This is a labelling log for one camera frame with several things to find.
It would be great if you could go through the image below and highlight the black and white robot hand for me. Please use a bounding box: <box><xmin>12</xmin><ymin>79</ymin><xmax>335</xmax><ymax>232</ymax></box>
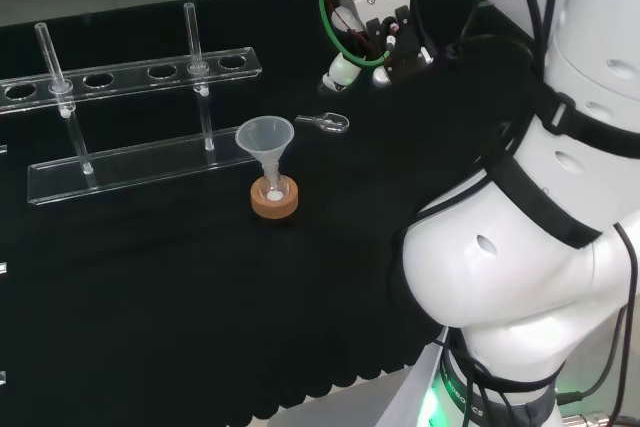
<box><xmin>319</xmin><ymin>4</ymin><xmax>437</xmax><ymax>94</ymax></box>

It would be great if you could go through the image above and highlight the clear plastic funnel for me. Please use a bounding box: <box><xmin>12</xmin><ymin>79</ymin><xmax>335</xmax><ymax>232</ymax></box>
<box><xmin>234</xmin><ymin>116</ymin><xmax>298</xmax><ymax>198</ymax></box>

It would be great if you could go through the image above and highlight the clear glass weighing funnel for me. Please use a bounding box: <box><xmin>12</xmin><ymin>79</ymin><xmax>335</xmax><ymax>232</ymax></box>
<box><xmin>294</xmin><ymin>111</ymin><xmax>351</xmax><ymax>136</ymax></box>

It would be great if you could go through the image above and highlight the round-bottom glass flask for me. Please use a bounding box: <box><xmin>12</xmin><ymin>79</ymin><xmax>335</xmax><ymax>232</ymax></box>
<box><xmin>257</xmin><ymin>170</ymin><xmax>292</xmax><ymax>206</ymax></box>

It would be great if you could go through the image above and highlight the clear acrylic funnel stand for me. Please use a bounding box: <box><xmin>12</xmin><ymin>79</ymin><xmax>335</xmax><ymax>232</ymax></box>
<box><xmin>0</xmin><ymin>1</ymin><xmax>264</xmax><ymax>207</ymax></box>

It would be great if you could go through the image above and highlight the black bench cloth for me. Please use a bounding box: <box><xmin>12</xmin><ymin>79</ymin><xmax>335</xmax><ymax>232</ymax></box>
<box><xmin>0</xmin><ymin>0</ymin><xmax>551</xmax><ymax>427</ymax></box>

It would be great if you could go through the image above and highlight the green cable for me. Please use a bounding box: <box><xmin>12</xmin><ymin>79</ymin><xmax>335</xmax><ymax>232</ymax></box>
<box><xmin>318</xmin><ymin>0</ymin><xmax>490</xmax><ymax>69</ymax></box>

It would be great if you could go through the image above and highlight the brown cork ring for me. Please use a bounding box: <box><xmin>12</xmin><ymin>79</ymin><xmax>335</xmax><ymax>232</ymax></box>
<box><xmin>249</xmin><ymin>177</ymin><xmax>301</xmax><ymax>223</ymax></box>

